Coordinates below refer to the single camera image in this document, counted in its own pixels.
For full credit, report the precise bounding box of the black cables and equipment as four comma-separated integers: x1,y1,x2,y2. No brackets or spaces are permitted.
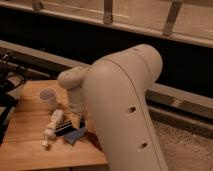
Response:
0,50,26,144

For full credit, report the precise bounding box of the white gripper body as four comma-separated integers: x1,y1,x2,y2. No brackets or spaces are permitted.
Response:
67,87,86,117

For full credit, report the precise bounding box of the black eraser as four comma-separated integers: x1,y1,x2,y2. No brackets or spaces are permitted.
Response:
55,121,85,137

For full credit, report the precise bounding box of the metal window frame rail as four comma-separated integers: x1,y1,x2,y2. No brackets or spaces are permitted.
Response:
0,0,213,48

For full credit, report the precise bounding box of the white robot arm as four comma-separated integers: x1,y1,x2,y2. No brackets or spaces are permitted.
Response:
58,44,168,171

